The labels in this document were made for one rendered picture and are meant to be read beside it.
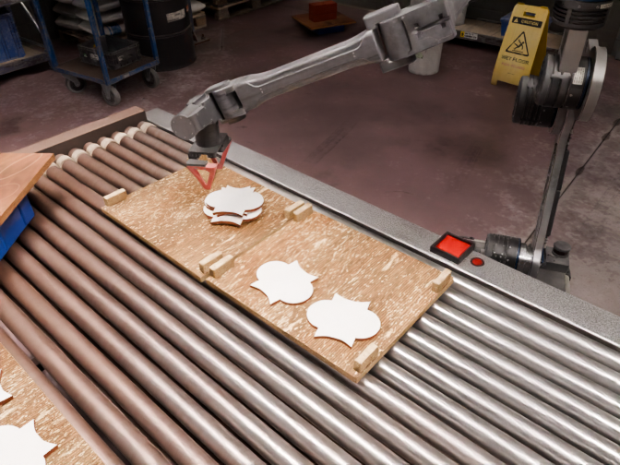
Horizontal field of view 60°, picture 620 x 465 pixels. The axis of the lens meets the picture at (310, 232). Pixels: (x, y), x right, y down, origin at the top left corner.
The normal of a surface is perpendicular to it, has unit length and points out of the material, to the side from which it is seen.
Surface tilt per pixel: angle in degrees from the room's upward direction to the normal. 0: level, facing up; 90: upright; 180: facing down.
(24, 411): 0
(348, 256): 0
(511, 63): 78
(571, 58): 90
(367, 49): 87
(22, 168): 0
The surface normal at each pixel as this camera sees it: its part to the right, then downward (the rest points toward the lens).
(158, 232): -0.01, -0.79
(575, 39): -0.32, 0.58
